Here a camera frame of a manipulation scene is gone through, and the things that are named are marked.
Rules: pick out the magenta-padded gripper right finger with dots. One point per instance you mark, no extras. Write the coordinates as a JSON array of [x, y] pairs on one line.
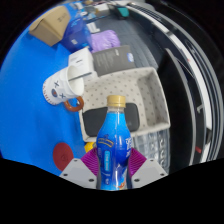
[[150, 171]]

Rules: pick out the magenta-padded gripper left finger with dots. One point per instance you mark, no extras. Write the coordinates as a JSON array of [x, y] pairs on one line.
[[76, 171]]

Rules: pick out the blue drink bottle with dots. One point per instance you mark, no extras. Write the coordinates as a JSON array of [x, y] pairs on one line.
[[113, 143]]

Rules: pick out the flat round red coaster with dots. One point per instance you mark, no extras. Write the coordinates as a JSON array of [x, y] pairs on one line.
[[62, 156]]

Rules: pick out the grey small-parts drawer cabinet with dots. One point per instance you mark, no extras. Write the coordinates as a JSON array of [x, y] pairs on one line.
[[153, 146]]

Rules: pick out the yellow multimeter with red leads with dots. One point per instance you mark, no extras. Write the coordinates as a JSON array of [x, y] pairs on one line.
[[89, 146]]

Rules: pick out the black oblong speaker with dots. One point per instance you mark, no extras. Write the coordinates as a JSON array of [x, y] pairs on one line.
[[95, 121]]

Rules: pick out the black workbench shelf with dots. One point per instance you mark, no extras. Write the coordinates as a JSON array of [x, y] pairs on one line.
[[180, 100]]

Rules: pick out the white dotted tray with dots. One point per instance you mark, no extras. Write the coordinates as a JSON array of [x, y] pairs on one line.
[[126, 86]]

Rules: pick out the small white carton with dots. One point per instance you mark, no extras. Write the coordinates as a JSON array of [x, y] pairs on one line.
[[80, 61]]

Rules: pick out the dark grey flat box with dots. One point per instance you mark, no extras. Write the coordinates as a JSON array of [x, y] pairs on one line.
[[113, 60]]

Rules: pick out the purple plastic bag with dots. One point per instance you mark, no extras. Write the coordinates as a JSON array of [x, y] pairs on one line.
[[105, 40]]

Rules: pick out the blue carton box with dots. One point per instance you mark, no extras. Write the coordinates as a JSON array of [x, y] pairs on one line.
[[76, 35]]

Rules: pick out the brown cardboard box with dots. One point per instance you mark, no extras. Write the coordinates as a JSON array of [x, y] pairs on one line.
[[50, 25]]

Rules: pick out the teal plastic item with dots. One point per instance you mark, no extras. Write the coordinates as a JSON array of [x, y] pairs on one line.
[[123, 11]]

